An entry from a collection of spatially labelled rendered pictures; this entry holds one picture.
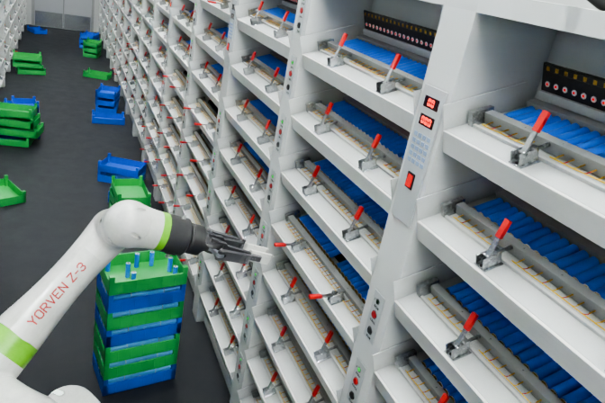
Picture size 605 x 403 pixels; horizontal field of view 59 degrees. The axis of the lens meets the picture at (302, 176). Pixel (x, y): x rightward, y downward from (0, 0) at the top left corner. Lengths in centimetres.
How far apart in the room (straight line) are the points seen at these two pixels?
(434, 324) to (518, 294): 25
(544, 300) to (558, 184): 19
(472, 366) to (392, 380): 26
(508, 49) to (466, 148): 21
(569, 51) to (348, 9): 75
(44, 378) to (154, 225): 141
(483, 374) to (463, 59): 56
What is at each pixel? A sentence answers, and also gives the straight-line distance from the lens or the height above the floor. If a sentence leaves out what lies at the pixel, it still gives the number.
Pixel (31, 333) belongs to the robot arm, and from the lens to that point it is 133.
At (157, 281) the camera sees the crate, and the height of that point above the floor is 52.
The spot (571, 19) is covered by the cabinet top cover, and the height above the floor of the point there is 172.
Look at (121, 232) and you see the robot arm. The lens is 125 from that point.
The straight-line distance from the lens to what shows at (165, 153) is 388.
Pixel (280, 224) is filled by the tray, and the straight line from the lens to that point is 179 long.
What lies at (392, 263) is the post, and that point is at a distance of 117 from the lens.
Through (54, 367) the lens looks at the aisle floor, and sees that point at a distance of 261.
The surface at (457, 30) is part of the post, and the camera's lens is 104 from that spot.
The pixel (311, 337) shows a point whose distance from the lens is 163.
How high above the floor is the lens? 172
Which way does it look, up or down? 21 degrees down
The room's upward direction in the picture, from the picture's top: 11 degrees clockwise
